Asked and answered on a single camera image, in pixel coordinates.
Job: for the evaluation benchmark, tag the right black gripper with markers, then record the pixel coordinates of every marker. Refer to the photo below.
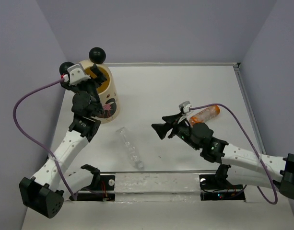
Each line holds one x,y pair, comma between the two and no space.
162,129

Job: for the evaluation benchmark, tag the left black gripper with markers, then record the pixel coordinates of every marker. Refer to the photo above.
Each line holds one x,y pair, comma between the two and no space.
100,78

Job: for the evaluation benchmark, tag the clear bottle white cap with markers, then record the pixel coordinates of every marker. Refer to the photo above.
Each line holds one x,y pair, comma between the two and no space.
129,147

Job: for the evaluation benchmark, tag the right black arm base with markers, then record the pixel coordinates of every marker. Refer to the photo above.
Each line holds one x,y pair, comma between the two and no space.
216,186

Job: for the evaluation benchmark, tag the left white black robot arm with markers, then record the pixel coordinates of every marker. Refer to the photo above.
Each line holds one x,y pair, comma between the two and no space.
46,190

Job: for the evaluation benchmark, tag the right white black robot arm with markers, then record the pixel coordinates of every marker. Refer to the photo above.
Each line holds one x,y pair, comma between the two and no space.
237,166

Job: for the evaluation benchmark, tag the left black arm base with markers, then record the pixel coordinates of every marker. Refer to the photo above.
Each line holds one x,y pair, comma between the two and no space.
98,187

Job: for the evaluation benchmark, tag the cream panda-ear waste bin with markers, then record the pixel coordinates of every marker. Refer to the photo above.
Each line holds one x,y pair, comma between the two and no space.
108,95

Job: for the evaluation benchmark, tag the long orange capped bottle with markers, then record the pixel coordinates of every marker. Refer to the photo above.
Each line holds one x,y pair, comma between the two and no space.
205,115

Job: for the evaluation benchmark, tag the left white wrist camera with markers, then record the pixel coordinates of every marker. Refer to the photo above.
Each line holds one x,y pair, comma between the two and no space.
73,74

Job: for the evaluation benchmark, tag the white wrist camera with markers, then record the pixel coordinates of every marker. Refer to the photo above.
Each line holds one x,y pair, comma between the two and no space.
185,107
73,74

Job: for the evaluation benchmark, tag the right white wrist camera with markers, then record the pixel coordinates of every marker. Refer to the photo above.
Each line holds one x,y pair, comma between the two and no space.
185,107

